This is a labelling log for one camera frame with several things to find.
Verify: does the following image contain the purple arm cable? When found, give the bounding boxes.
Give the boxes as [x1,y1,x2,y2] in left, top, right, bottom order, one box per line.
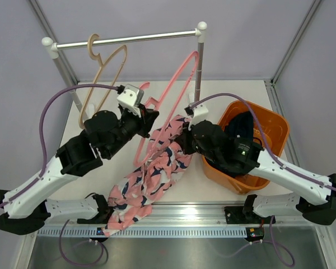
[0,85,121,266]
[190,93,336,197]

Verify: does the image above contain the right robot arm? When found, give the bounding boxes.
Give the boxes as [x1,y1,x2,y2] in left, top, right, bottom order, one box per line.
[175,120,336,226]

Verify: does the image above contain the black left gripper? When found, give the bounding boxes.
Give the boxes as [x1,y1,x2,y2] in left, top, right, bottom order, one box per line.
[104,104,159,159]

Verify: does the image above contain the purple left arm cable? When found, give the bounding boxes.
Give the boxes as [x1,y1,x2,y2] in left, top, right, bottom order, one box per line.
[0,85,121,266]

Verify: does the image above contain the pink plastic hanger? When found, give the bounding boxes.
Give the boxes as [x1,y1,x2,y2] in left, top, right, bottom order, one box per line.
[133,50,200,167]

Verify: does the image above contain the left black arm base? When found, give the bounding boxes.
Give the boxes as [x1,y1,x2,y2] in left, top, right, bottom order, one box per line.
[77,206,127,225]

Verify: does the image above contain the pink shark print shorts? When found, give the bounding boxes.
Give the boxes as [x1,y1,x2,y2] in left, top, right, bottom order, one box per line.
[102,115,192,237]

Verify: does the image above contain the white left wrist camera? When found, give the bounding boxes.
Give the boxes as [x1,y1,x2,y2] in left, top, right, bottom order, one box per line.
[116,84,144,118]

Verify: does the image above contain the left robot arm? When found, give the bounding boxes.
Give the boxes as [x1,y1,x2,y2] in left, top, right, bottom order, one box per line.
[0,105,159,235]

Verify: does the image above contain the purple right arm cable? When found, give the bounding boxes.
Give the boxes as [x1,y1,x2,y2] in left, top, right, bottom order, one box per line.
[190,93,336,197]

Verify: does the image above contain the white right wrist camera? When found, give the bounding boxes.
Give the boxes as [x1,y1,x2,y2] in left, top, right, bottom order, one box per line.
[184,104,208,130]

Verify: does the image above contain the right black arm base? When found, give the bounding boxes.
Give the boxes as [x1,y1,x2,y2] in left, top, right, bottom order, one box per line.
[223,206,261,224]

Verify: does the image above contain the beige wooden hanger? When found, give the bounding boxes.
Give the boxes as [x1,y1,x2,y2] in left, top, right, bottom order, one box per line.
[78,33,128,130]

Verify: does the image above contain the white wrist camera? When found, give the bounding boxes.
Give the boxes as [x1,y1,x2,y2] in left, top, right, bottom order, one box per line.
[116,84,144,118]
[184,104,208,130]

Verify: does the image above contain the white clothes rack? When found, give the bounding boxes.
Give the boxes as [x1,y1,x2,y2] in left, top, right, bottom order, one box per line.
[41,21,208,101]

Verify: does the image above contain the navy blue shorts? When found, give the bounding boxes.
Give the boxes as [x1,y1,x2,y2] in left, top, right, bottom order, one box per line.
[206,111,262,178]

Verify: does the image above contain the orange plastic basket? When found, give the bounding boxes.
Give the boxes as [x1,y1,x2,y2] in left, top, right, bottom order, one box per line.
[202,101,290,195]

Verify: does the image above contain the aluminium rail with cable duct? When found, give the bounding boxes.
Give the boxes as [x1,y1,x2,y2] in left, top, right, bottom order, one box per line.
[25,202,330,239]

